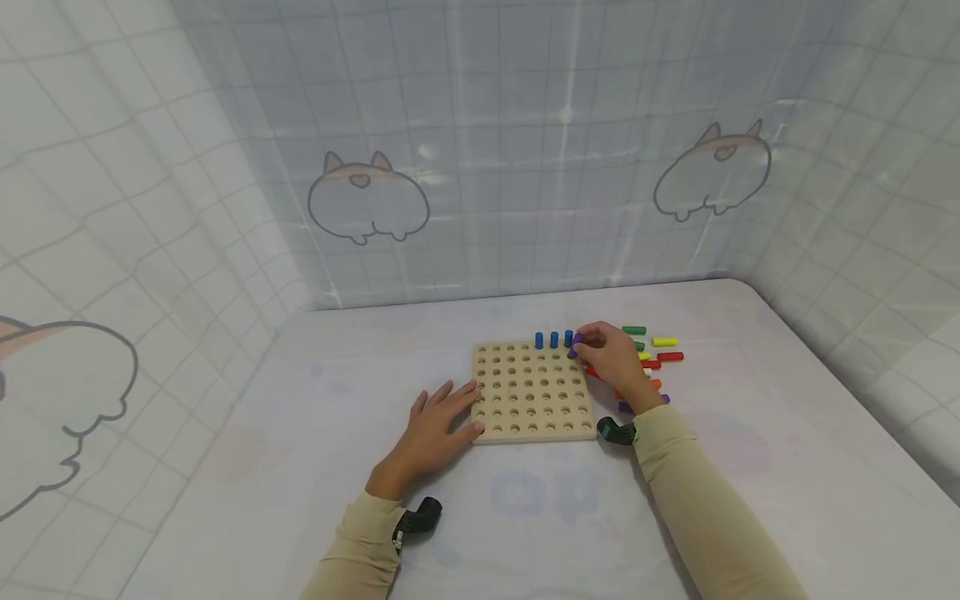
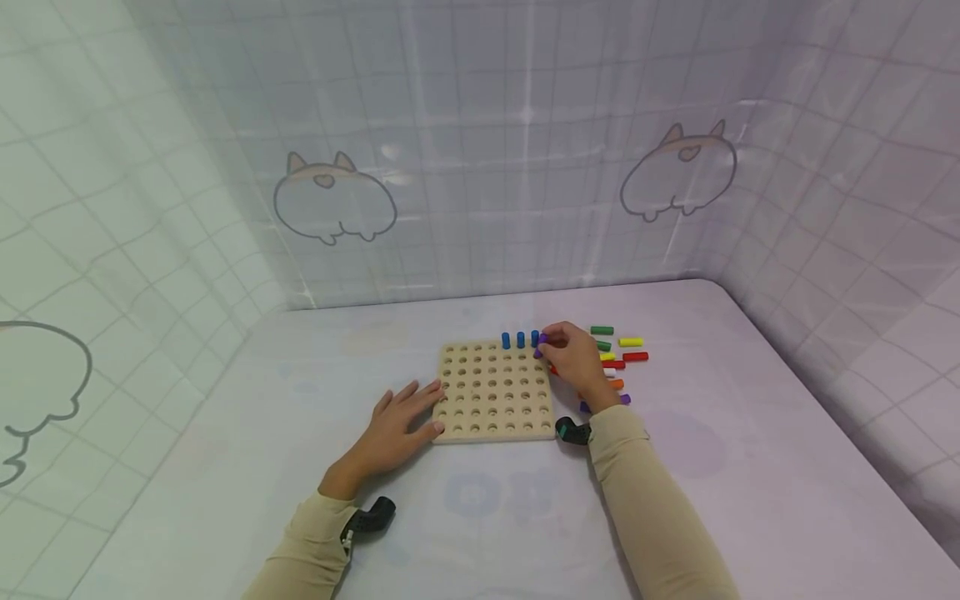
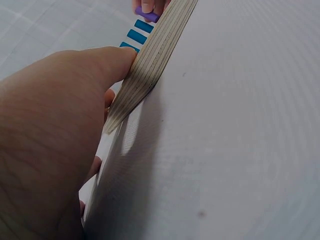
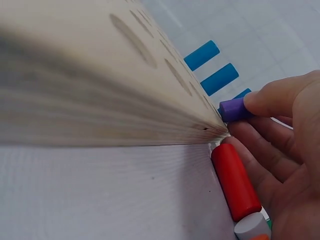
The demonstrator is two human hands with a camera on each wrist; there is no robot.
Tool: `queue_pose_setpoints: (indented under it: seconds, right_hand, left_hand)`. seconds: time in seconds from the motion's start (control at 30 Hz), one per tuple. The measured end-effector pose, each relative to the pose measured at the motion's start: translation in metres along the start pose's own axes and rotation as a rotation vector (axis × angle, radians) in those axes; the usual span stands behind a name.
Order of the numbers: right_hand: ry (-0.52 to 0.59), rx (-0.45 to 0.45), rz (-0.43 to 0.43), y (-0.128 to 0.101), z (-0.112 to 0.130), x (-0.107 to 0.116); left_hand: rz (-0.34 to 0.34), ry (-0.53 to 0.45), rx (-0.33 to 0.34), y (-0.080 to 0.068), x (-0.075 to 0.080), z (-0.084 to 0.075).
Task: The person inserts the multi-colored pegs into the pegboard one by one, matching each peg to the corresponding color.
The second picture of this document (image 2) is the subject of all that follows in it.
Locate wooden peg board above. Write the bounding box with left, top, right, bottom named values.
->
left=432, top=340, right=558, bottom=445

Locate person's left hand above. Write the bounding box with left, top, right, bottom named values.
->
left=317, top=379, right=448, bottom=502

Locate pile of coloured pegs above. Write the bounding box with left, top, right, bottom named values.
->
left=549, top=325, right=651, bottom=415

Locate person's right forearm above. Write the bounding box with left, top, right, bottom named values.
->
left=587, top=404, right=741, bottom=600

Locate person's left forearm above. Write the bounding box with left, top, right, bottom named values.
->
left=241, top=490, right=358, bottom=600

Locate person's right hand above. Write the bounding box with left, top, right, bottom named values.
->
left=538, top=321, right=623, bottom=415

